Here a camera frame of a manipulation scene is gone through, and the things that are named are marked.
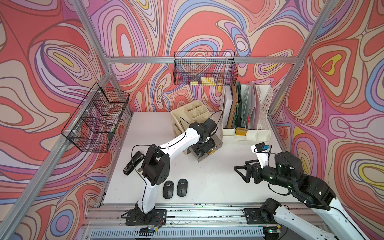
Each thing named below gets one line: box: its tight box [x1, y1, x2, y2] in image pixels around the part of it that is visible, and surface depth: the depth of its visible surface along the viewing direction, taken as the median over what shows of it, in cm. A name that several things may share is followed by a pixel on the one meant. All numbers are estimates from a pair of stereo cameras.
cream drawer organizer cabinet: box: [170, 99, 214, 137], surface depth 86 cm
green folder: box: [233, 81, 243, 129], surface depth 92 cm
